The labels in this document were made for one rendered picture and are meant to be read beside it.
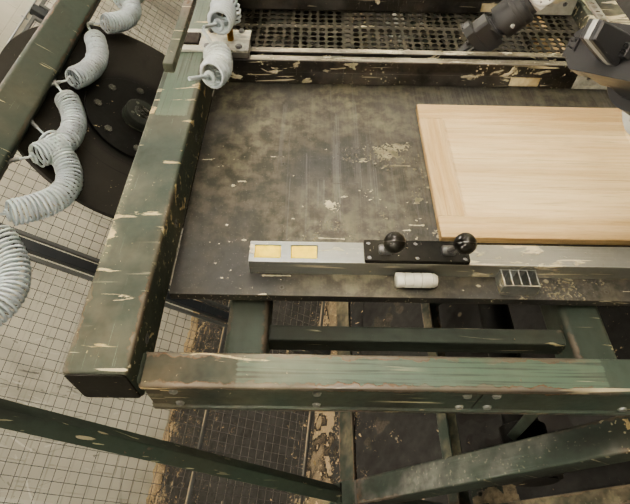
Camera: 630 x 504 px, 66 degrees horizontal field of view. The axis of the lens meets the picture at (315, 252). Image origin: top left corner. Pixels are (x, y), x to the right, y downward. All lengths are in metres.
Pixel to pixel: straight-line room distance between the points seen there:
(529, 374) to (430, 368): 0.16
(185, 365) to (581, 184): 0.92
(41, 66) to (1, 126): 0.27
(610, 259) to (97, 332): 0.93
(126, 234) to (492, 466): 1.10
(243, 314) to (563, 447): 0.85
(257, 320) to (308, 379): 0.20
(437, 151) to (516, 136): 0.21
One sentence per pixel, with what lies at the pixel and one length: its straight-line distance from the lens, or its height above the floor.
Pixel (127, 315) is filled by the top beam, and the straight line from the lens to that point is 0.83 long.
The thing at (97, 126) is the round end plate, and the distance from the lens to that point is 1.64.
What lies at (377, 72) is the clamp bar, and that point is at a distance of 1.38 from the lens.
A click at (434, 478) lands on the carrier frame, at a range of 1.60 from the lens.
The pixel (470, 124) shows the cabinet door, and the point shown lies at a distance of 1.30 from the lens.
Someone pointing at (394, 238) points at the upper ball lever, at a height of 1.52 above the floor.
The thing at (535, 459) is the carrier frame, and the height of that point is 0.79.
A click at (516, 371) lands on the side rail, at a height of 1.30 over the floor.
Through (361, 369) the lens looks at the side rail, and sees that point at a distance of 0.80.
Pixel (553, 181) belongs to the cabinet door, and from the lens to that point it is 1.22.
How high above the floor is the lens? 2.02
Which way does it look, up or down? 30 degrees down
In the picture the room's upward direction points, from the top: 64 degrees counter-clockwise
